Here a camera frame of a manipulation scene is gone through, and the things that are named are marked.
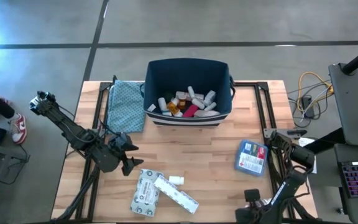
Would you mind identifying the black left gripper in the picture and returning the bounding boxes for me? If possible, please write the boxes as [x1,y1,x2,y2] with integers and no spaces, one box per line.
[95,133,145,177]

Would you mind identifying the blue first aid box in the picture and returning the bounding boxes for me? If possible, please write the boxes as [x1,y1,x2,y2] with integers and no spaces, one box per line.
[234,139,269,177]

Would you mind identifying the white textured bandage pack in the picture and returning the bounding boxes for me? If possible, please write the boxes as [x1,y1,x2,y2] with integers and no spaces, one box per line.
[193,109,221,118]

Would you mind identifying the navy white striped fabric basket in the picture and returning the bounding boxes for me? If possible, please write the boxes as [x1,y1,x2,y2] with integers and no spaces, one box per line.
[140,57,236,128]

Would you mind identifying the white printed VAKLY pouch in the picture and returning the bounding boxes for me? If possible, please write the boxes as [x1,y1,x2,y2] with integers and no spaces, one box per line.
[129,168,165,217]

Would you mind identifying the teal patterned fabric pouch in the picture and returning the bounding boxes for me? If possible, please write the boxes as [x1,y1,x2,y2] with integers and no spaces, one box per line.
[106,80,147,134]

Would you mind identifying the rainbow weekly pill organizer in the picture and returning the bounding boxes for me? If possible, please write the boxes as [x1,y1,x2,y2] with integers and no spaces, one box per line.
[153,174,200,215]

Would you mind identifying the pink red packet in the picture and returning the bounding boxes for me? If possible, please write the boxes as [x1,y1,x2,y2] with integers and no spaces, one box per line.
[183,103,200,118]

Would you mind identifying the white paper sheet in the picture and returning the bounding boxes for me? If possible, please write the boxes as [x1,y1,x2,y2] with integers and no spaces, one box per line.
[297,136,318,174]

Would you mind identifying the black power adapter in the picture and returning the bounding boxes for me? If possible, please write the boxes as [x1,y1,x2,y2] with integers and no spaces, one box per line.
[301,95,316,119]

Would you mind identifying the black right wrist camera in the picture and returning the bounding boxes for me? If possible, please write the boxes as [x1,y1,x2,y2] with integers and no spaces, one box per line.
[244,189,261,203]

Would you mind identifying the black table frame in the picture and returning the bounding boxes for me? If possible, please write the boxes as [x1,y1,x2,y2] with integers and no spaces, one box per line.
[53,74,311,223]

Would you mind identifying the yellow cable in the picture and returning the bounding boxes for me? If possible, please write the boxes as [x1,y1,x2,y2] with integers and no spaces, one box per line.
[296,71,334,113]

